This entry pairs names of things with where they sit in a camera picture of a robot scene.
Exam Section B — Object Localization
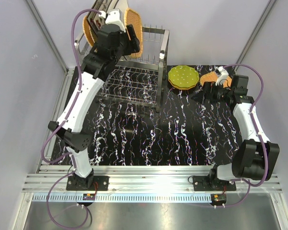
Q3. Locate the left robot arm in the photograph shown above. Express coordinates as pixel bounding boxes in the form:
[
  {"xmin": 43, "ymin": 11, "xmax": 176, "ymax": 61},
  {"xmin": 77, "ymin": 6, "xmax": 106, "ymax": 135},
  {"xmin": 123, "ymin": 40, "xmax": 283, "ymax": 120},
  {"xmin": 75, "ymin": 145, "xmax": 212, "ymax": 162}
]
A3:
[{"xmin": 48, "ymin": 24, "xmax": 140, "ymax": 191}]

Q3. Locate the stainless steel dish rack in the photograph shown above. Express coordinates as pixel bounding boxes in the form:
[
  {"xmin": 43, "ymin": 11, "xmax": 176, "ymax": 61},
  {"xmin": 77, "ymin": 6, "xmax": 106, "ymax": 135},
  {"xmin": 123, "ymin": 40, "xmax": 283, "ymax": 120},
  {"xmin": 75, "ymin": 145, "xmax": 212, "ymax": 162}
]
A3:
[{"xmin": 73, "ymin": 23, "xmax": 170, "ymax": 113}]

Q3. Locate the white square plate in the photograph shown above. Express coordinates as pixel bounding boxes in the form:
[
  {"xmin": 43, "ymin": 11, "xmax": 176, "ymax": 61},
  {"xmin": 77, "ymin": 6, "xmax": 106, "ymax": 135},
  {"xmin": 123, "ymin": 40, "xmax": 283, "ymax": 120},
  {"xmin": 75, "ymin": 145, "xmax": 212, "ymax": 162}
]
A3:
[{"xmin": 108, "ymin": 0, "xmax": 129, "ymax": 14}]

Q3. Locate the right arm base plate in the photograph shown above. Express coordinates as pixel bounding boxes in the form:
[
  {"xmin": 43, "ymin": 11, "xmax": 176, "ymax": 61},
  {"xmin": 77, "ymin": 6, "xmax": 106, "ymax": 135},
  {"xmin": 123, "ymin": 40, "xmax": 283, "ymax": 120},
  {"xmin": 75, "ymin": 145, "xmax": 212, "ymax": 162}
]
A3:
[{"xmin": 192, "ymin": 175, "xmax": 237, "ymax": 192}]

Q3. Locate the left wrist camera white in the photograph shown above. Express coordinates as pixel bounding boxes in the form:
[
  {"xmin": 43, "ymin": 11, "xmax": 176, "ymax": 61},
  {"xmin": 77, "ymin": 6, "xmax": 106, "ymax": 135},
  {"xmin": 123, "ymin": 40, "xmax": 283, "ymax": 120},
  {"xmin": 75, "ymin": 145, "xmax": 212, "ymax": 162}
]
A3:
[{"xmin": 99, "ymin": 9, "xmax": 126, "ymax": 33}]

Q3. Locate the aluminium frame rail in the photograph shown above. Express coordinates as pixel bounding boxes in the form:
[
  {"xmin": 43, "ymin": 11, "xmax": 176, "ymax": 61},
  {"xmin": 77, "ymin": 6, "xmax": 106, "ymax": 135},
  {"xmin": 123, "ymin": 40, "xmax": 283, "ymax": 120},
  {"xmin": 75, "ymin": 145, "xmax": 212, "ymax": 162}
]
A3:
[{"xmin": 23, "ymin": 165, "xmax": 284, "ymax": 204}]

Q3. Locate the woven wicker plate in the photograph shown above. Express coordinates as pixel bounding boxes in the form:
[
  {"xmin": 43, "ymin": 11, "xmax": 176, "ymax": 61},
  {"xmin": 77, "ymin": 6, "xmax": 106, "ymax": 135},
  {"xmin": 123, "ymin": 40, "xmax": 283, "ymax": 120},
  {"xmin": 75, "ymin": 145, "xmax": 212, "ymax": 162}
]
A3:
[
  {"xmin": 200, "ymin": 71, "xmax": 232, "ymax": 88},
  {"xmin": 124, "ymin": 8, "xmax": 143, "ymax": 59},
  {"xmin": 83, "ymin": 16, "xmax": 97, "ymax": 47}
]

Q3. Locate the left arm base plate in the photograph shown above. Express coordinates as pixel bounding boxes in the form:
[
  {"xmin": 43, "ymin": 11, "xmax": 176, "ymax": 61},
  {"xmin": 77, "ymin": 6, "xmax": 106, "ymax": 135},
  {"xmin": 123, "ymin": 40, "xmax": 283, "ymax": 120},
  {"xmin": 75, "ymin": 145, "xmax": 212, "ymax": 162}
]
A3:
[{"xmin": 66, "ymin": 175, "xmax": 110, "ymax": 191}]

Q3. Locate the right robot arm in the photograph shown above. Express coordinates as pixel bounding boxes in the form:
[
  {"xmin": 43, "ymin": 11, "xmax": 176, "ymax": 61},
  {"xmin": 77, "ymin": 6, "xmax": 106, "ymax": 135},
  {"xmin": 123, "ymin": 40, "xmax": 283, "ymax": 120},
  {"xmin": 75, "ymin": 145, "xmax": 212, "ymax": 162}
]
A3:
[{"xmin": 192, "ymin": 75, "xmax": 280, "ymax": 191}]

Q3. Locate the green polka dot plate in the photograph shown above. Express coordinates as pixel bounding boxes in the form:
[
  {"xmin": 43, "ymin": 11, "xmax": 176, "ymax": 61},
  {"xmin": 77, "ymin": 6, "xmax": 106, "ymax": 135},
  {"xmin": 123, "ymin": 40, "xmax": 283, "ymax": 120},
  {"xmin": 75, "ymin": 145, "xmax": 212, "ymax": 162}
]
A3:
[{"xmin": 168, "ymin": 65, "xmax": 200, "ymax": 86}]

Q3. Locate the yellow polka dot plate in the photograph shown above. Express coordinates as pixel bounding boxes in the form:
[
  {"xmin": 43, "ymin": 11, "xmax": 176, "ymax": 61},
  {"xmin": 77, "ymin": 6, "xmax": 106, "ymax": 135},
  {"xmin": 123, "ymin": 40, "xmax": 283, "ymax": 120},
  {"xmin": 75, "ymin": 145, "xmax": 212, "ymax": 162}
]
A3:
[{"xmin": 168, "ymin": 81, "xmax": 198, "ymax": 90}]

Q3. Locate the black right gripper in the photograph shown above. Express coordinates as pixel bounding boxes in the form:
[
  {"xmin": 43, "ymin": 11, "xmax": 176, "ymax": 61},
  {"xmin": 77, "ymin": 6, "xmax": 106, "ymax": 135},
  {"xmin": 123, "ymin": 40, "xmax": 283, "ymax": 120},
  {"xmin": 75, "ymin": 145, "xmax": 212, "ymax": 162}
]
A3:
[{"xmin": 191, "ymin": 80, "xmax": 233, "ymax": 105}]

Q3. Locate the fruit pattern square plate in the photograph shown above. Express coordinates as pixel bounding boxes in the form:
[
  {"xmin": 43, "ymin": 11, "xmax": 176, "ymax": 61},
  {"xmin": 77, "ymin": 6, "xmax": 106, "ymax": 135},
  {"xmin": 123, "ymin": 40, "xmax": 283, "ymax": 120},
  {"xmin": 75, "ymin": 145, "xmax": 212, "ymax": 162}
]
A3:
[{"xmin": 87, "ymin": 0, "xmax": 111, "ymax": 33}]

